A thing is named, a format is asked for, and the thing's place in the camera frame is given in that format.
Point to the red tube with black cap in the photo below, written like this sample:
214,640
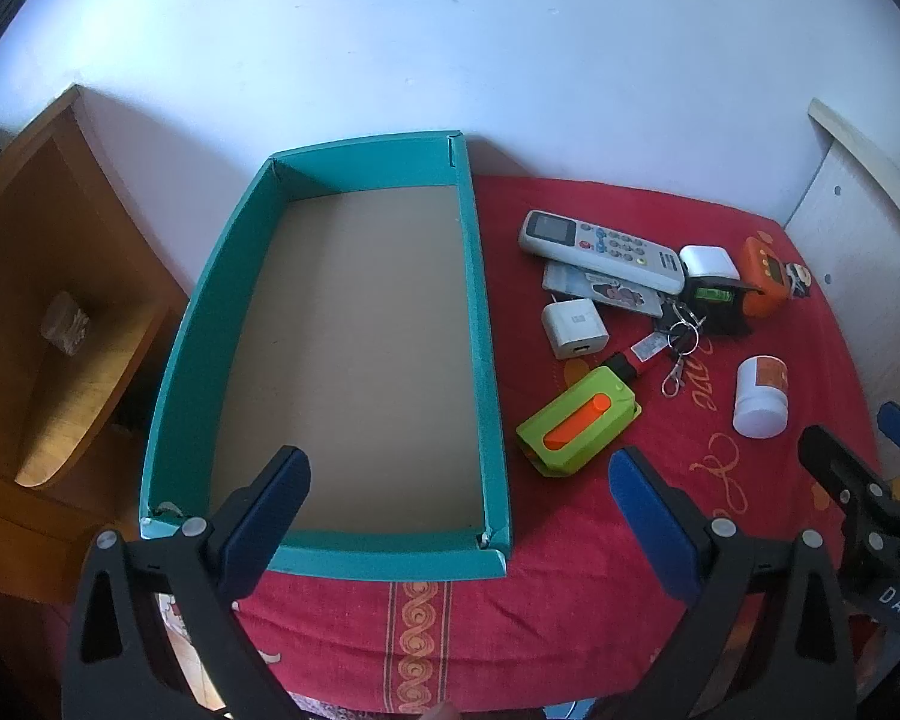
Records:
630,358

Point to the black key bunch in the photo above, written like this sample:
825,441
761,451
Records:
679,334

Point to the white charger adapter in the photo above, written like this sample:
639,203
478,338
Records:
574,326

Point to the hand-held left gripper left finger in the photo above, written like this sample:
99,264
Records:
270,510

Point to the orange digital timer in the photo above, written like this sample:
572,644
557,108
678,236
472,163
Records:
766,274

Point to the small glass jar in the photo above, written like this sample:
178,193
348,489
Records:
66,322

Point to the printed card packet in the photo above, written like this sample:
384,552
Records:
607,292

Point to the white remote control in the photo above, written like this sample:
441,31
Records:
607,247

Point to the red printed blanket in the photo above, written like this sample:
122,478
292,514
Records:
570,600

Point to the white earbuds case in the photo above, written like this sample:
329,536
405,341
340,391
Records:
709,262

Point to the wooden shelf cabinet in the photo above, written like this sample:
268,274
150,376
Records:
60,240

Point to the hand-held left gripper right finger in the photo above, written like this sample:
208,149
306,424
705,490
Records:
652,517

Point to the black and green gadget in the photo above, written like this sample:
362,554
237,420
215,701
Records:
716,307

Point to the light wooden headboard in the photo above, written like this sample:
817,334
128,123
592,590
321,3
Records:
855,255

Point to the teal cardboard box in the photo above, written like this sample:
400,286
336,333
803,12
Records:
360,360

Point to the green and orange utility knife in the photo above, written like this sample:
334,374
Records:
577,424

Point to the white jar with orange label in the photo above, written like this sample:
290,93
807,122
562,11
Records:
761,401

